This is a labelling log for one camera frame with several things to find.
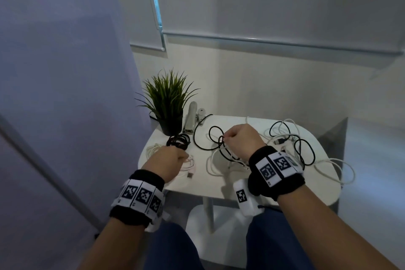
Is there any person's right hand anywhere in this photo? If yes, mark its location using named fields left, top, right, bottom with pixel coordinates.
left=223, top=123, right=266, bottom=159

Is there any person's left hand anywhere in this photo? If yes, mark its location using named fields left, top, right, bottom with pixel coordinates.
left=141, top=146, right=189, bottom=184

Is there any person's left leg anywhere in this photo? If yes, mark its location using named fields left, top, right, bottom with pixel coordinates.
left=144, top=222, right=205, bottom=270

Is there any white charging cable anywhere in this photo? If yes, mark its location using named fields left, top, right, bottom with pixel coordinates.
left=177, top=152, right=198, bottom=180

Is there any black wristband with marker tags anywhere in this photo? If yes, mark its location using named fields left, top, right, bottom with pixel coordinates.
left=247, top=146, right=306, bottom=201
left=109, top=169, right=166, bottom=228

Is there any pile of cables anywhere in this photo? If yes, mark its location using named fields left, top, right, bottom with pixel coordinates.
left=205, top=117, right=356, bottom=186

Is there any person's left forearm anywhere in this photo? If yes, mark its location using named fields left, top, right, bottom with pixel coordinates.
left=77, top=217, right=152, bottom=270

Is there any green plant in black pot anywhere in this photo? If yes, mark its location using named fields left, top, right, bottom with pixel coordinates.
left=135, top=69, right=200, bottom=137

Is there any thin black cable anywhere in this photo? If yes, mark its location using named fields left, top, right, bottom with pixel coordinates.
left=193, top=113, right=251, bottom=166

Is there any beige charging cable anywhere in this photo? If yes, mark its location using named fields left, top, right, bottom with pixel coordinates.
left=146, top=143, right=165, bottom=161

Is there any black usb cable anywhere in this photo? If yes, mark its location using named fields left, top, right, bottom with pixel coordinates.
left=166, top=133, right=191, bottom=151

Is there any person's right leg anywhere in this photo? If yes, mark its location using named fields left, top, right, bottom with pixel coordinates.
left=246, top=208, right=316, bottom=270

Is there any person's right forearm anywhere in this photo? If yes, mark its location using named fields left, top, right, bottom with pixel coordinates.
left=278, top=184, right=399, bottom=270

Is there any grey oblong device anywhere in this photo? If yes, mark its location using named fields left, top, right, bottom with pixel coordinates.
left=183, top=101, right=198, bottom=134

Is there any person's leg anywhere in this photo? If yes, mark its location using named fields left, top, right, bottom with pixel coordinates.
left=144, top=222, right=205, bottom=270
left=246, top=208, right=316, bottom=270

